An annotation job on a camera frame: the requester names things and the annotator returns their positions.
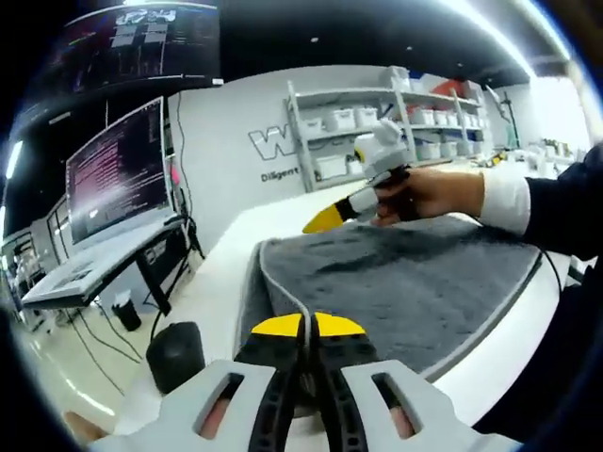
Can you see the person's left hand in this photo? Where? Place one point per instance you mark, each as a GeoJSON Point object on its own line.
{"type": "Point", "coordinates": [82, 424]}

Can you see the tall dark green stand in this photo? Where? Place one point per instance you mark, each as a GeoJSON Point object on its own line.
{"type": "Point", "coordinates": [509, 117]}

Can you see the pink flag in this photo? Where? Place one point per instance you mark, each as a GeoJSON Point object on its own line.
{"type": "Point", "coordinates": [175, 176]}

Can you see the grey metal shelving unit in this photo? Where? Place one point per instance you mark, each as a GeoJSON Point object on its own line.
{"type": "Point", "coordinates": [298, 132]}

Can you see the black round stool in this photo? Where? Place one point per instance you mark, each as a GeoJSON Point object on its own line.
{"type": "Point", "coordinates": [176, 353]}

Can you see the long ceiling light strip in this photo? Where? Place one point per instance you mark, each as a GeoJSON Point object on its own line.
{"type": "Point", "coordinates": [513, 33]}

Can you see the large hanging dark screen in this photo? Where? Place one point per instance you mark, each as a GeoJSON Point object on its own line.
{"type": "Point", "coordinates": [136, 42]}

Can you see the person's dark clothed torso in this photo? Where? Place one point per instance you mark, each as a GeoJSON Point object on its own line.
{"type": "Point", "coordinates": [589, 320]}

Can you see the white yellow small device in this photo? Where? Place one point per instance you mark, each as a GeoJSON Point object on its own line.
{"type": "Point", "coordinates": [492, 160]}

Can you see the grey towel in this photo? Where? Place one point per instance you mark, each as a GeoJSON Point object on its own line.
{"type": "Point", "coordinates": [400, 282]}

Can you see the small black bin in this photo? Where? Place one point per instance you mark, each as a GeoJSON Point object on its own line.
{"type": "Point", "coordinates": [128, 315]}

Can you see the row of white storage boxes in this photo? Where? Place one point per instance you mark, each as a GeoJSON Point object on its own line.
{"type": "Point", "coordinates": [341, 117]}

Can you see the person's right hand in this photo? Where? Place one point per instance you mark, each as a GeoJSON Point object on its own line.
{"type": "Point", "coordinates": [443, 193]}

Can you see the grey computer desk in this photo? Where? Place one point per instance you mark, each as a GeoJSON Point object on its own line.
{"type": "Point", "coordinates": [108, 261]}

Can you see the curved computer monitor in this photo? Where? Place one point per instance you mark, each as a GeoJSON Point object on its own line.
{"type": "Point", "coordinates": [118, 165]}

